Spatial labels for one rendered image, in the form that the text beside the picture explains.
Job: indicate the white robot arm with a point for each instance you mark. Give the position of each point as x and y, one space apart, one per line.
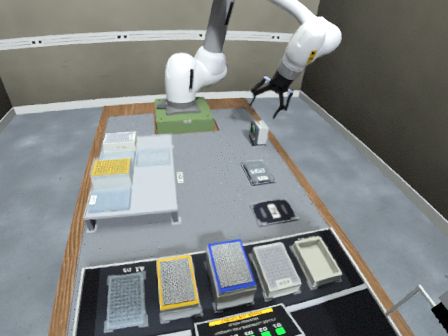
184 77

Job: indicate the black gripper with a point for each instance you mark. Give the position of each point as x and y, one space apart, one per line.
280 86

